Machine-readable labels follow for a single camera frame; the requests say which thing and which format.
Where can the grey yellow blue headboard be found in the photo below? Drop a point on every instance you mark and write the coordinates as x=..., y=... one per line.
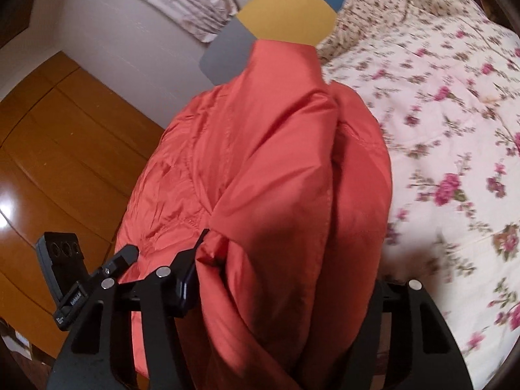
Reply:
x=284, y=12

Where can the wooden wardrobe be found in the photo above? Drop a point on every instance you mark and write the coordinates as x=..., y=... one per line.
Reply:
x=61, y=150

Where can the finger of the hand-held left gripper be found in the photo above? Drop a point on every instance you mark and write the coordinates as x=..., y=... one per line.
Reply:
x=122, y=262

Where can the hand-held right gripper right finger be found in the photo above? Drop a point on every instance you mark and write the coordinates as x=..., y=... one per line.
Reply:
x=406, y=304

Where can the orange padded jacket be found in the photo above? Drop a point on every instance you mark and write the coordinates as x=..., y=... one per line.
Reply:
x=264, y=170

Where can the floral bedspread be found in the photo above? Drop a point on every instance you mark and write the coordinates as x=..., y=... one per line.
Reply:
x=438, y=109

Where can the short floral curtain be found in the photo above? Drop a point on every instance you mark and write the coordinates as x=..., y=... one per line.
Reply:
x=183, y=0

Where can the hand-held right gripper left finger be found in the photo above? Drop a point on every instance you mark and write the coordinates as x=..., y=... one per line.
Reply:
x=185, y=288

